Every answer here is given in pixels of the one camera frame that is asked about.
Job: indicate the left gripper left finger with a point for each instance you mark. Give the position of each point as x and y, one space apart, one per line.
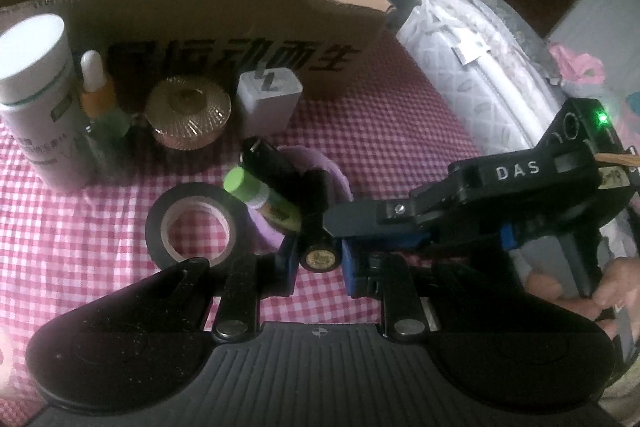
251 279

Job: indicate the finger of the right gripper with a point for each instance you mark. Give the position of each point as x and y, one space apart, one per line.
426 245
368 218

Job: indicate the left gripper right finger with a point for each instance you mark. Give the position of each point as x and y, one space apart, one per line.
400 288

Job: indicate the green capped small bottle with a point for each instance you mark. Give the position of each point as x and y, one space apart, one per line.
262 198

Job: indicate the black electrical tape roll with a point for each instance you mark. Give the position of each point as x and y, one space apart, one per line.
198 220

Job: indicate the black cylindrical tube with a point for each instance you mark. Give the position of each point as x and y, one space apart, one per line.
316 249

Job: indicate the rose gold ribbed jar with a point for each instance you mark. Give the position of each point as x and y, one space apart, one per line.
187 113

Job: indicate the person's right hand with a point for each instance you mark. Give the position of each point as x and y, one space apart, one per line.
619 288

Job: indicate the purple cloth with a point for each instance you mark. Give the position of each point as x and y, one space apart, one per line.
323 181

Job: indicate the white power adapter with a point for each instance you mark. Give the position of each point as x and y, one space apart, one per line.
266 100

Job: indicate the red white checkered tablecloth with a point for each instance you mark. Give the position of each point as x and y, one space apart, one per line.
390 132

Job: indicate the green dropper bottle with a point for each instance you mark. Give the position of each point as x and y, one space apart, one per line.
108 125

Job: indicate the white supplement bottle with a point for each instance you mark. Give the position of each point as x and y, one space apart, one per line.
40 102

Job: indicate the brown cardboard box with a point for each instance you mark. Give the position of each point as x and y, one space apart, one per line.
210 21

